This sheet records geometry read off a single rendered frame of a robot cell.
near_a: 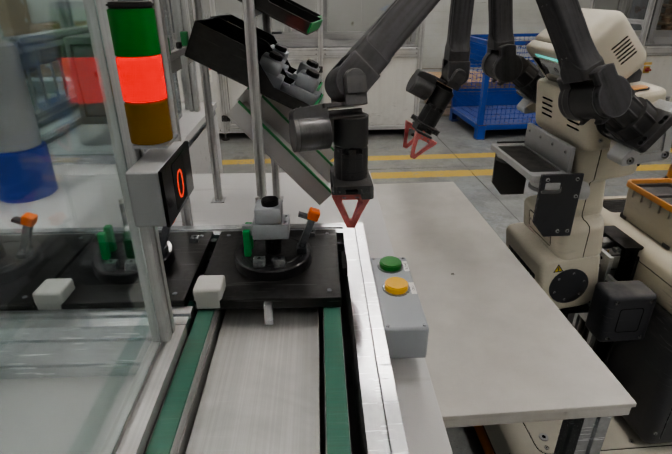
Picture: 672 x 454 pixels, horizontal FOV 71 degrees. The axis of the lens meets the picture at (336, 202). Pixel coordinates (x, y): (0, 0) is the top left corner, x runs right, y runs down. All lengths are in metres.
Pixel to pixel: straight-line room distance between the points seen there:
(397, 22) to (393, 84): 4.18
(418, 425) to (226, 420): 0.27
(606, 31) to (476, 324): 0.66
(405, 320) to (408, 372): 0.10
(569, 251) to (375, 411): 0.82
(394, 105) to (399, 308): 4.32
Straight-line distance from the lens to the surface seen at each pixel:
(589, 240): 1.33
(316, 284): 0.82
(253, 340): 0.80
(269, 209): 0.82
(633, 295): 1.37
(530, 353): 0.91
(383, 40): 0.79
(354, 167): 0.77
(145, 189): 0.58
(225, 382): 0.74
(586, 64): 1.00
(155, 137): 0.60
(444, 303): 0.98
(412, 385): 0.81
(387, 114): 5.03
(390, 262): 0.88
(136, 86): 0.59
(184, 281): 0.86
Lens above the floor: 1.43
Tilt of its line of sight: 24 degrees down
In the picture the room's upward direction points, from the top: straight up
